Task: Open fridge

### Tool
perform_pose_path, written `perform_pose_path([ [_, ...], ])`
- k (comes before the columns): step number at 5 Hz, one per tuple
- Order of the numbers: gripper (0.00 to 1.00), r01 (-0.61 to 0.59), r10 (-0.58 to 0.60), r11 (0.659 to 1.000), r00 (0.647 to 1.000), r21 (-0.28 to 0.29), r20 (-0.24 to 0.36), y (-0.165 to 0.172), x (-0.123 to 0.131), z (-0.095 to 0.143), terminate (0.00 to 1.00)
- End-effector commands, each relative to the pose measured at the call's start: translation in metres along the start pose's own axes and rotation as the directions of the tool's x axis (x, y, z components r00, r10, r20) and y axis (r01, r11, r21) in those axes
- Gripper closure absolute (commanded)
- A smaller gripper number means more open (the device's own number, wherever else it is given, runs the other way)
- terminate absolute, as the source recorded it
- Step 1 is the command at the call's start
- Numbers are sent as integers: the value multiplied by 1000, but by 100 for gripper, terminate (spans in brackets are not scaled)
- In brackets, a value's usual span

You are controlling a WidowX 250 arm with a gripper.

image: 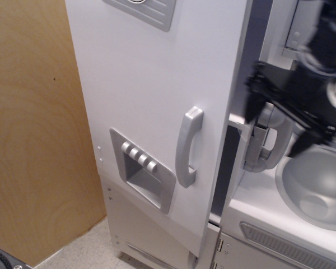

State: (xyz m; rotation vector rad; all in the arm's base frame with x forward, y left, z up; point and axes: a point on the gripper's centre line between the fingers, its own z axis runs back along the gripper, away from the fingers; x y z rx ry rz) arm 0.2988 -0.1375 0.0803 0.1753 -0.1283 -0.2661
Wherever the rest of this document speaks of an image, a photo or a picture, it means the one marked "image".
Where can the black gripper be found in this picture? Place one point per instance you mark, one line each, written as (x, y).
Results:
(301, 95)

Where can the white fridge door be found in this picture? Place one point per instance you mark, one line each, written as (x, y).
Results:
(141, 81)
(135, 234)

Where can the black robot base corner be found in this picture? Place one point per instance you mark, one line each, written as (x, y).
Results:
(8, 261)

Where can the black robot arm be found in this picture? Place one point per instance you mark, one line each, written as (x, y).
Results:
(319, 55)

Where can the grey top fridge panel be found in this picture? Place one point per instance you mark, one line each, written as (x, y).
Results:
(156, 13)

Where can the grey toy faucet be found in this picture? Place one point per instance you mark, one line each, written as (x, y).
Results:
(299, 130)

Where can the grey toy telephone handset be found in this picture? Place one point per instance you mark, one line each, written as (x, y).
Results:
(269, 140)

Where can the grey round sink basin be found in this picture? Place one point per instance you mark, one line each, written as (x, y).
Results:
(307, 184)

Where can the white toy microwave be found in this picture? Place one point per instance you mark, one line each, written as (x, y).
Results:
(291, 24)

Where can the grey vent panel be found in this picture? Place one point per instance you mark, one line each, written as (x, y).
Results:
(285, 248)

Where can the silver door hinge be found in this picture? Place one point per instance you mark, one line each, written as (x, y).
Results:
(219, 248)

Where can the grey ice dispenser panel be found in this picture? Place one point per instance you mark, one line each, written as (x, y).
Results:
(146, 175)

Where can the plywood board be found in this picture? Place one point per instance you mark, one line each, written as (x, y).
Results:
(50, 192)

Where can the grey upper door handle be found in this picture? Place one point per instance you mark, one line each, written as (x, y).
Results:
(190, 126)

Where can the grey door handle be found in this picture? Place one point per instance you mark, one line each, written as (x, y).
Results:
(190, 126)
(192, 261)

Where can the grey lower door handle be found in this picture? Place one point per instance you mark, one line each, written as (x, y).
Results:
(192, 261)

